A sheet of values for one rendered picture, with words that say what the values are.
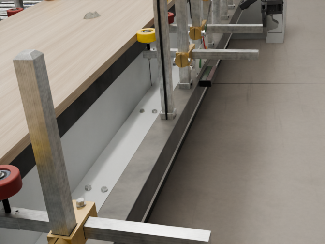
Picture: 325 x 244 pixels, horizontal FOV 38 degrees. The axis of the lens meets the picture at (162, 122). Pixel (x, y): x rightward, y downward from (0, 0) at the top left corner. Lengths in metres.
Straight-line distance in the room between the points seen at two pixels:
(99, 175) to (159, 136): 0.22
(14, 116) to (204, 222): 1.22
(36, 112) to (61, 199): 0.17
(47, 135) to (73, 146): 0.58
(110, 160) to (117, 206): 0.37
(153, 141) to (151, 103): 0.47
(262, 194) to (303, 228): 0.30
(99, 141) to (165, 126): 0.22
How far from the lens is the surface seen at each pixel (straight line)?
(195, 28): 1.93
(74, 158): 1.38
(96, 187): 1.39
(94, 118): 1.48
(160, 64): 1.48
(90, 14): 2.13
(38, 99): 0.76
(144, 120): 1.73
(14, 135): 1.13
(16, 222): 1.00
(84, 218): 0.93
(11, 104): 1.30
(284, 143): 2.83
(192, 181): 2.48
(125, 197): 1.19
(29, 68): 0.74
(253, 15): 4.68
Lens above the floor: 1.38
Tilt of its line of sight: 26 degrees down
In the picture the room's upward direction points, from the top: 5 degrees counter-clockwise
